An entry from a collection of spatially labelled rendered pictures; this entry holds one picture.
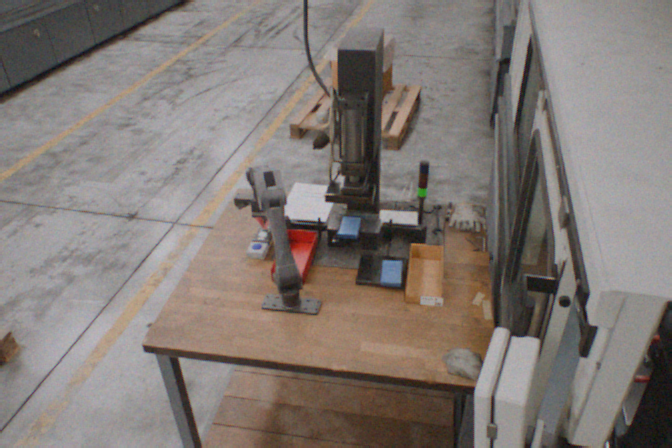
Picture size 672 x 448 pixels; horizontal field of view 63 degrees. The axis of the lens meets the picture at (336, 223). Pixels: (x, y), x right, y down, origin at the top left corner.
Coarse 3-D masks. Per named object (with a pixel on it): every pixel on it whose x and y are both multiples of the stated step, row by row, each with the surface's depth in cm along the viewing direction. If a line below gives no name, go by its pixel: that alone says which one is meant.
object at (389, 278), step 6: (384, 264) 204; (390, 264) 204; (396, 264) 204; (384, 270) 201; (396, 270) 201; (384, 276) 198; (390, 276) 198; (396, 276) 198; (384, 282) 192; (390, 282) 193; (396, 282) 192
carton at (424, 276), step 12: (420, 252) 208; (432, 252) 207; (408, 264) 196; (420, 264) 207; (432, 264) 206; (408, 276) 196; (420, 276) 201; (432, 276) 201; (408, 288) 195; (420, 288) 195; (432, 288) 195; (408, 300) 190; (420, 300) 189; (432, 300) 188
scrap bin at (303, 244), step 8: (288, 232) 217; (296, 232) 217; (304, 232) 216; (312, 232) 216; (296, 240) 219; (304, 240) 219; (312, 240) 218; (296, 248) 216; (304, 248) 216; (312, 248) 209; (296, 256) 212; (304, 256) 212; (312, 256) 210; (304, 264) 199; (272, 272) 199; (304, 272) 198; (272, 280) 200; (304, 280) 199
